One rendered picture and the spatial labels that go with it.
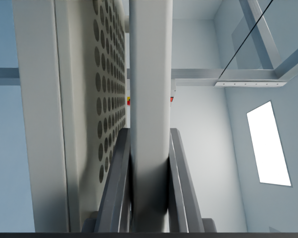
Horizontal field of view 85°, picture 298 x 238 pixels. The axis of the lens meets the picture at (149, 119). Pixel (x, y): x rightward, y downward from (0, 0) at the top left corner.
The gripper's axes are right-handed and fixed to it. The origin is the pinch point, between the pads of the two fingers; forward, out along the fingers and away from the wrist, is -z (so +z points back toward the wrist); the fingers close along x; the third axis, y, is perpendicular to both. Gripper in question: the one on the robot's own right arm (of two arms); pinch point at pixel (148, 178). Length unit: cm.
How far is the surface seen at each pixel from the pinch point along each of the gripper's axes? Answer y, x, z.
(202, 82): 29, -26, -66
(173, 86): 28, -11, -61
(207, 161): 272, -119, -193
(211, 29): 86, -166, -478
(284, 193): 210, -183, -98
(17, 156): 98, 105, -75
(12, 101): 62, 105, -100
